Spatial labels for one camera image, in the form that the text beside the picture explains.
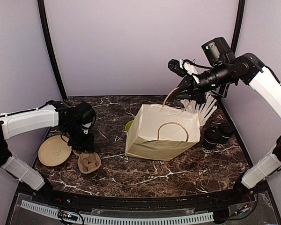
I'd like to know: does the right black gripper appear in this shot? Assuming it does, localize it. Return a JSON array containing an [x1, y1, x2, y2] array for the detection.
[[171, 61, 233, 104]]

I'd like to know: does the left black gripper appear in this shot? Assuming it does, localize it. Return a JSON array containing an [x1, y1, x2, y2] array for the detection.
[[63, 122, 95, 153]]

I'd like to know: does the brown cardboard cup carrier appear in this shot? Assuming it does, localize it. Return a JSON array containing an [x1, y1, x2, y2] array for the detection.
[[72, 150, 102, 174]]

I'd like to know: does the cream paper carry bag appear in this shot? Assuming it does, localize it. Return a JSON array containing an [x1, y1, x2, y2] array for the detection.
[[125, 88, 201, 162]]

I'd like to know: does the black plastic cup lid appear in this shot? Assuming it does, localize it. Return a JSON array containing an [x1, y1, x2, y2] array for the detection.
[[204, 127, 222, 143]]

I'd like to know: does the black paper coffee cup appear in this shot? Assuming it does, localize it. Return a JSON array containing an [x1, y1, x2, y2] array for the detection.
[[216, 135, 231, 148]]

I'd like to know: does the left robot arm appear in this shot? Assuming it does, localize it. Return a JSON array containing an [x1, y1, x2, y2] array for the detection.
[[0, 100, 96, 204]]

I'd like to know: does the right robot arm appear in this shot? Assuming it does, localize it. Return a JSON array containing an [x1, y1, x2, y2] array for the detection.
[[168, 37, 281, 203]]

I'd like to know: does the beige round plate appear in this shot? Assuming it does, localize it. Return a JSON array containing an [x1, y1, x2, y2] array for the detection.
[[38, 135, 72, 167]]

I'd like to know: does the white wrapped straws bundle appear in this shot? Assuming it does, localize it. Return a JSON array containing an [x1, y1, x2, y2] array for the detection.
[[180, 92, 217, 128]]

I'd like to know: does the green bowl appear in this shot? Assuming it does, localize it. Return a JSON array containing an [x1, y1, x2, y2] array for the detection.
[[125, 120, 133, 132]]

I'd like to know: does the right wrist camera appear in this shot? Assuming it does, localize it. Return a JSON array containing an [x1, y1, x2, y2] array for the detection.
[[168, 59, 199, 83]]

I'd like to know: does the grey slotted cable duct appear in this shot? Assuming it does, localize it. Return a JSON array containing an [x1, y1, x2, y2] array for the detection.
[[20, 200, 214, 225]]

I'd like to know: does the right black frame post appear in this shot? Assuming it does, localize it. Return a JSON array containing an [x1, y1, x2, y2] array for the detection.
[[231, 0, 245, 53]]

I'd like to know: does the black frame post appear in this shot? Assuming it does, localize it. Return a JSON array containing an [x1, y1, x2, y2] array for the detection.
[[37, 0, 67, 100], [231, 0, 245, 53]]

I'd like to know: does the black front rail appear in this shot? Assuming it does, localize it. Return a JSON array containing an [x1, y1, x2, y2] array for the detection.
[[39, 179, 236, 210]]

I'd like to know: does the left black frame post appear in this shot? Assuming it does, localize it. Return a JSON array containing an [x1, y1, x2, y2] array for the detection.
[[37, 0, 67, 100]]

